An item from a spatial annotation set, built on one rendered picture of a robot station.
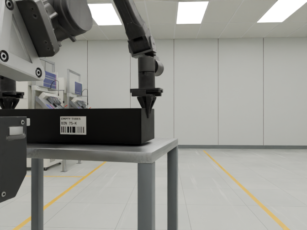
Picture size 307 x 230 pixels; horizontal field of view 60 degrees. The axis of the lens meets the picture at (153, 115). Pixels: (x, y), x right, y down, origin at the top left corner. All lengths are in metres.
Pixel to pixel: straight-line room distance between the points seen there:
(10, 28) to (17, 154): 0.27
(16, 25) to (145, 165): 0.45
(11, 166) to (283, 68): 7.72
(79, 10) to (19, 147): 0.30
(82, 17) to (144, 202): 0.48
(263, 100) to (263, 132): 0.87
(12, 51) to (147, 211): 0.51
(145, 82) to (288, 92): 7.25
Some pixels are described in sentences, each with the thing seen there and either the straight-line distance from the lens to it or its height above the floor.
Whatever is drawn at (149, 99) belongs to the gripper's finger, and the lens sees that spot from 0.87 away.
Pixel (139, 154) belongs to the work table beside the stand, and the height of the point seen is 0.79.
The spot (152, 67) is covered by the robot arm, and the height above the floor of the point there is 1.06.
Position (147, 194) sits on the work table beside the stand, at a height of 0.69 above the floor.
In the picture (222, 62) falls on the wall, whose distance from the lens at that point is 7.58.
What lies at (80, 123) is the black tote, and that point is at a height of 0.87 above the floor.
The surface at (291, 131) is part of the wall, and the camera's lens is 8.03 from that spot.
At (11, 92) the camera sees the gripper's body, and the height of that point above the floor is 0.98.
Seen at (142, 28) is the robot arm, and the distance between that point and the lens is 0.89.
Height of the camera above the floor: 0.90
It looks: level
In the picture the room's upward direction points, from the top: straight up
